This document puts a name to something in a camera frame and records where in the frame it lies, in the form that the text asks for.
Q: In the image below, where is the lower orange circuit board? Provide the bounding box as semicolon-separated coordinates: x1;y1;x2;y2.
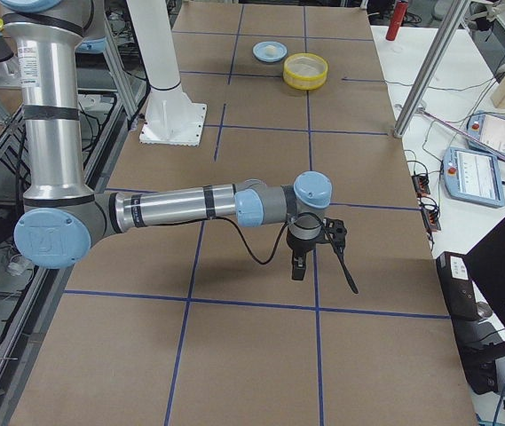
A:
421;205;441;233

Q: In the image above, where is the orange circuit board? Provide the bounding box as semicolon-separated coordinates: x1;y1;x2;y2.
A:
421;205;441;233
412;173;430;197

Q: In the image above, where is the upper orange circuit board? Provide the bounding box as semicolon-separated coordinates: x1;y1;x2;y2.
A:
412;173;430;197

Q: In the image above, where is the black monitor stand box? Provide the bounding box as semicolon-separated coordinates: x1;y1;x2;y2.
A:
436;251;478;321

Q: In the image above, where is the lower teach pendant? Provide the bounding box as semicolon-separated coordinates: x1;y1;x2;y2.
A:
442;146;505;208

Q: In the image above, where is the teach pendant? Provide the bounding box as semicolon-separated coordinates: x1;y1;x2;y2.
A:
466;111;505;155
442;146;505;208

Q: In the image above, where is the light blue plate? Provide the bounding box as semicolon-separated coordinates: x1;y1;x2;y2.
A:
252;41;288;63

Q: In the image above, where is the upper teach pendant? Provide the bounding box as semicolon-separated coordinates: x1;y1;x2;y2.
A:
466;111;505;155

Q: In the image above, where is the red cylinder bottle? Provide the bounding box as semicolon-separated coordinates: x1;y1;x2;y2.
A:
385;0;409;41

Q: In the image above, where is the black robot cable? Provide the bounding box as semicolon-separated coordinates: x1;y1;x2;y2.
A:
211;211;329;266

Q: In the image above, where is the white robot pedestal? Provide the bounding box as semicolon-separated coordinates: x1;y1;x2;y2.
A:
127;0;207;146

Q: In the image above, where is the aluminium frame post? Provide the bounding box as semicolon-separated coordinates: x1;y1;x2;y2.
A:
393;0;470;138

